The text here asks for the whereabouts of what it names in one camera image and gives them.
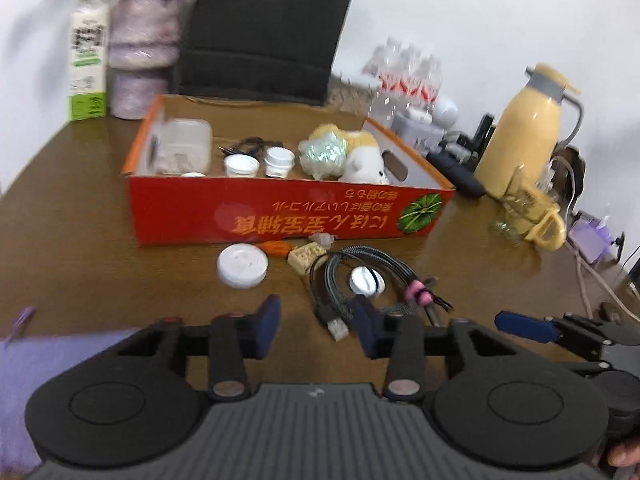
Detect clear water bottle red label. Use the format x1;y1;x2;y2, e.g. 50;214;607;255
362;37;403;111
395;45;423;106
417;55;444;106

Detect white bottle cap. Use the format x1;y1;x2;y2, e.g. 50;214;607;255
348;266;387;297

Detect yellow thermos kettle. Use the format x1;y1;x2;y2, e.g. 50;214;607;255
472;63;586;201

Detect white green milk carton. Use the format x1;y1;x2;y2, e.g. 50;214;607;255
67;0;112;122

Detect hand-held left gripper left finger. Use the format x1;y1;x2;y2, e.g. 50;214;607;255
117;294;282;403

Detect person's right hand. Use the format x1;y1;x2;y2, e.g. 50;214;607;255
606;437;640;467

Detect yellow mug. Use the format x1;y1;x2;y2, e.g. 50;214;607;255
522;195;568;252

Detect black braided cable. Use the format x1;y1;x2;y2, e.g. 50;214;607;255
307;245;426;343

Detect white charging cable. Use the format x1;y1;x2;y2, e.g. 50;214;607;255
550;155;640;321

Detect black phone stand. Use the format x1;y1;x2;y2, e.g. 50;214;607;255
470;114;496;148

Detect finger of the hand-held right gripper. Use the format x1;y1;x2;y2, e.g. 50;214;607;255
495;311;622;362

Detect white round lid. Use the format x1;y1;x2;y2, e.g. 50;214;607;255
216;243;269;289

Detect small white cap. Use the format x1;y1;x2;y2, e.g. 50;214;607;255
223;154;261;178

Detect white round gadget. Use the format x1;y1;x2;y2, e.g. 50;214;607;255
432;97;460;127

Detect black audio cable pink ties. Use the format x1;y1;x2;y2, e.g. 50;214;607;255
387;275;456;328

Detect white tin box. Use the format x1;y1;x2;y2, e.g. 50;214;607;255
391;110;446;156

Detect beige textured block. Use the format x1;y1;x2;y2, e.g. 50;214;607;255
286;241;326;276

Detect black folded pouch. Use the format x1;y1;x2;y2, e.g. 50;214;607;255
426;151;487;198

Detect clear plastic bag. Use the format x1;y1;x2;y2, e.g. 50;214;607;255
298;132;349;180

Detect clear plastic container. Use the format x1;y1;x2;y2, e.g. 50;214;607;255
150;118;213;176

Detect black paper bag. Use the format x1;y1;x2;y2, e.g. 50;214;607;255
174;0;361;107

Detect yellow white plush toy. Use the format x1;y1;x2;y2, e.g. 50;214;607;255
310;122;391;186

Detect small purple box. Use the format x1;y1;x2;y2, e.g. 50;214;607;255
567;210;613;266

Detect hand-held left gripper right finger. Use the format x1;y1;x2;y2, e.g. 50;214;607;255
350;296;523;403

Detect purple cloth pouch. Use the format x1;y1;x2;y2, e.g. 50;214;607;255
0;306;151;480

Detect purple mottled vase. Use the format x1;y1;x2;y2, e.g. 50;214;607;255
107;0;191;121

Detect thin black cable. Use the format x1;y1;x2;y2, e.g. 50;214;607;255
217;137;281;157

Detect clear glass cup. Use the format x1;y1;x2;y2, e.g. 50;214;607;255
489;170;553;246

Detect red cardboard box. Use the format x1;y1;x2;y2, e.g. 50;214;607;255
121;94;457;247

